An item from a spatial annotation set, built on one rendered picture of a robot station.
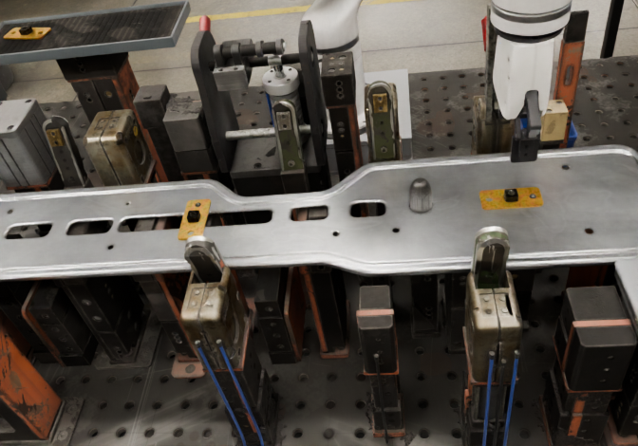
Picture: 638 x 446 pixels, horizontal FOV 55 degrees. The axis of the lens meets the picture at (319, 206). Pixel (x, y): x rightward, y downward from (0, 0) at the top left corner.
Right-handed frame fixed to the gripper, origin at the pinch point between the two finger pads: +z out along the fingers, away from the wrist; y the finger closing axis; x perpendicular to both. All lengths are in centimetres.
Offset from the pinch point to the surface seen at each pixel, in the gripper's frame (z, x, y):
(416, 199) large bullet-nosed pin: 9.4, -13.2, 1.5
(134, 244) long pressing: 12, -55, 5
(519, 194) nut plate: 11.6, 1.4, -0.5
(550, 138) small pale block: 10.0, 7.6, -10.7
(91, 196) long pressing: 12, -66, -7
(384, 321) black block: 12.9, -18.3, 19.5
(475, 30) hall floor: 113, 29, -230
